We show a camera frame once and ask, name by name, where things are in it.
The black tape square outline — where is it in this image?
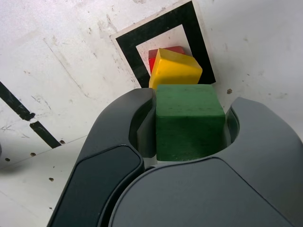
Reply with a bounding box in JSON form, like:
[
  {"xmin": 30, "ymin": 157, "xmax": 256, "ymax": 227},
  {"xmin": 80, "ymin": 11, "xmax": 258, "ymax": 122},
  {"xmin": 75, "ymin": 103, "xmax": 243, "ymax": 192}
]
[{"xmin": 115, "ymin": 0, "xmax": 216, "ymax": 88}]

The red cube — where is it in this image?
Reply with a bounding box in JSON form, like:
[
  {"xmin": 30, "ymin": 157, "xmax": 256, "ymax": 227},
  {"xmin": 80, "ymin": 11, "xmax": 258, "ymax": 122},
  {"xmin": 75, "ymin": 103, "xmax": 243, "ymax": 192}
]
[{"xmin": 148, "ymin": 45, "xmax": 185, "ymax": 76}]

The yellow cube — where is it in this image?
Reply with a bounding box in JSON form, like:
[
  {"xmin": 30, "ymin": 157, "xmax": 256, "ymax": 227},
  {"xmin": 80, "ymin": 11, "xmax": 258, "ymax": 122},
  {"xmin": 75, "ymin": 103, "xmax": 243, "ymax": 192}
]
[{"xmin": 148, "ymin": 47, "xmax": 203, "ymax": 90}]

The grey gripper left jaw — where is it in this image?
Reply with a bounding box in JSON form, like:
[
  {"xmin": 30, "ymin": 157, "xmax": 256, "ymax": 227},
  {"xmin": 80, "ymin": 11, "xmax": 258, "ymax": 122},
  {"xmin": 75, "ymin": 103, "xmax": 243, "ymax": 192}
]
[{"xmin": 47, "ymin": 87, "xmax": 158, "ymax": 227}]

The green cube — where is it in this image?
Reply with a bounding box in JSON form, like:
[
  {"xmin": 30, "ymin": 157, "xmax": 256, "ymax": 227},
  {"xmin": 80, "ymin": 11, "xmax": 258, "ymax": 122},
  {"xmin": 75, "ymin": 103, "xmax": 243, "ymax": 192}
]
[{"xmin": 155, "ymin": 84, "xmax": 226, "ymax": 162}]

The black tape strip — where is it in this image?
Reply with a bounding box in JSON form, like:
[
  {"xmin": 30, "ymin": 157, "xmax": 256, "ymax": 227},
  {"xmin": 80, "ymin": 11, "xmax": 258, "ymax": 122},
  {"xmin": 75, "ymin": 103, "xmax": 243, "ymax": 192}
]
[{"xmin": 0, "ymin": 81, "xmax": 62, "ymax": 149}]

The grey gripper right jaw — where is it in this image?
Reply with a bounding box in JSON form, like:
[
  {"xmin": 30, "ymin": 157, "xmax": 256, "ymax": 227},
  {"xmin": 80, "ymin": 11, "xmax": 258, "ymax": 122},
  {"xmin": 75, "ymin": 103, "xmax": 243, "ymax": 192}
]
[{"xmin": 99, "ymin": 96, "xmax": 303, "ymax": 227}]

